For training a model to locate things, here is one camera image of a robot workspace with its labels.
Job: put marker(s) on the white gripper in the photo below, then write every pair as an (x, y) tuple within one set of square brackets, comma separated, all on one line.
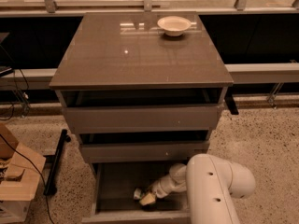
[(159, 189)]

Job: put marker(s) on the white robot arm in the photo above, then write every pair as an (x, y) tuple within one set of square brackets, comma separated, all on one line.
[(210, 182)]

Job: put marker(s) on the bottom grey open drawer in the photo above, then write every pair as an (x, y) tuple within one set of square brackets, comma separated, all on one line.
[(114, 203)]

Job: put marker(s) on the middle grey drawer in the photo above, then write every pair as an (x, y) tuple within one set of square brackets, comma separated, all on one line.
[(142, 152)]

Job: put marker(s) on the top grey drawer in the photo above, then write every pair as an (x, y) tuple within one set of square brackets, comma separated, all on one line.
[(145, 119)]

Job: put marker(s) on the grey drawer cabinet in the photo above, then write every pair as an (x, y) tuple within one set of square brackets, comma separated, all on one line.
[(126, 60)]

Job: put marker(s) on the black metal bar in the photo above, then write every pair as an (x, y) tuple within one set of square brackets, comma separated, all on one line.
[(54, 161)]

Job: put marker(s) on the cardboard box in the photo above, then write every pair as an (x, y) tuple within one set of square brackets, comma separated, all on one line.
[(20, 174)]

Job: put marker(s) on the white bowl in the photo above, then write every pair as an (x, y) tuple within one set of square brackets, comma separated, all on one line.
[(174, 25)]

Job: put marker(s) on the black bracket behind cabinet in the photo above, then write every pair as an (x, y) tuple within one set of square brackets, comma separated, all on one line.
[(230, 102)]

